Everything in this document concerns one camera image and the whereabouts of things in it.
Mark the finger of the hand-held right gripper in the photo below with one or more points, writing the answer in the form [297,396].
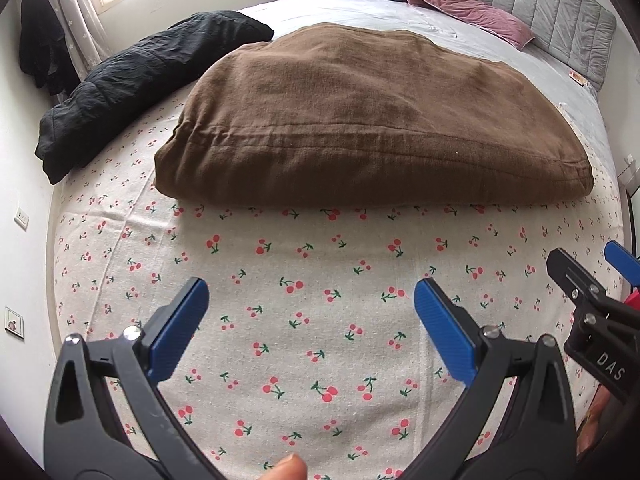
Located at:
[575,280]
[625,262]

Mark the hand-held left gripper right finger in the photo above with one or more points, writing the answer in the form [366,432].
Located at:
[445,327]

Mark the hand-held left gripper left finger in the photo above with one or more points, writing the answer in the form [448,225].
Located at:
[180,327]

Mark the brown coat with fur collar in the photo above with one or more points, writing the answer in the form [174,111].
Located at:
[375,125]

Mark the dark hanging clothes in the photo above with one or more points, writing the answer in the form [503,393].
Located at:
[42,45]

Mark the person's right hand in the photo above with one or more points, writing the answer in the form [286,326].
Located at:
[595,425]

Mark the red box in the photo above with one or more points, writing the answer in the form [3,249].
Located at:
[632,300]

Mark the cherry print bed sheet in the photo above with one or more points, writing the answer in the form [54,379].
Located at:
[325,260]

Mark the small orange item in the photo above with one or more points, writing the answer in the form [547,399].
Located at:
[580,79]

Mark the black puffer jacket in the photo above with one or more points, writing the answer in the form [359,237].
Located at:
[140,70]

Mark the grey padded headboard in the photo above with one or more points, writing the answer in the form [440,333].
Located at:
[550,0]

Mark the pink velvet pillow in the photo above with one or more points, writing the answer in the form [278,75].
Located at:
[475,15]

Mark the white star print curtain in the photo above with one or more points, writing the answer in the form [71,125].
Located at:
[75,10]

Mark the wall switch with sticker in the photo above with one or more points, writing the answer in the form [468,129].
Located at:
[14,323]

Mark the white wall socket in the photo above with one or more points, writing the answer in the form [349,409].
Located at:
[21,217]

